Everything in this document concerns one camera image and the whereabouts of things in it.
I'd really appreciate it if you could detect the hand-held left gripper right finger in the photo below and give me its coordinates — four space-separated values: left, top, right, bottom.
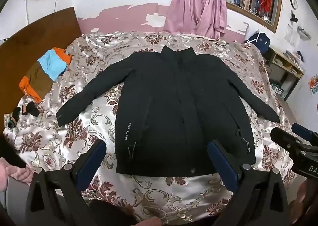
207 139 291 226

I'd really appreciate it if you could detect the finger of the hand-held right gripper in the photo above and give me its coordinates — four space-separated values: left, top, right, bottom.
270 127 300 153
291 123 314 142

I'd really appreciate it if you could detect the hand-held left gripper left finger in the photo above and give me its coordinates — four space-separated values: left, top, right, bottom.
25 139 107 226

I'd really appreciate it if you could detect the black jacket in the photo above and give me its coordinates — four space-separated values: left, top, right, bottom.
56 46 281 178

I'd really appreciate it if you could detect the person's right hand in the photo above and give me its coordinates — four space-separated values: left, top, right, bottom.
296 179 315 218

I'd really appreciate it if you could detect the floral satin bedspread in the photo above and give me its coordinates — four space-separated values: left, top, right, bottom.
3 31 310 225

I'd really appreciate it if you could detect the wooden shelf unit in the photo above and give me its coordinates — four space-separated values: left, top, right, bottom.
266 46 305 101

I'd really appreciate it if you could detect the pink fleece sleeve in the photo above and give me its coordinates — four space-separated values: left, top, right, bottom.
0 157 34 183

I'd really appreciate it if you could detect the dark small clothing pile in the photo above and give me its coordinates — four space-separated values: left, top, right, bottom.
7 102 40 129

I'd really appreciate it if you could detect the blue bag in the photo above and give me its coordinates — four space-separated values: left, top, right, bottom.
244 32 271 54

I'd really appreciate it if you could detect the orange blue brown garment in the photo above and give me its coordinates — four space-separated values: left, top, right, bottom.
19 47 73 103

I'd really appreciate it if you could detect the pink curtain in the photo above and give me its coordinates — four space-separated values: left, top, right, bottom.
145 0 284 34
193 0 239 40
163 0 208 35

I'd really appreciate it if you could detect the wooden headboard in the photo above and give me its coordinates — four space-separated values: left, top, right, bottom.
0 7 82 117

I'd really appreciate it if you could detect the colourful wall sticker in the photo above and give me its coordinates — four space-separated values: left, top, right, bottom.
307 75 318 90

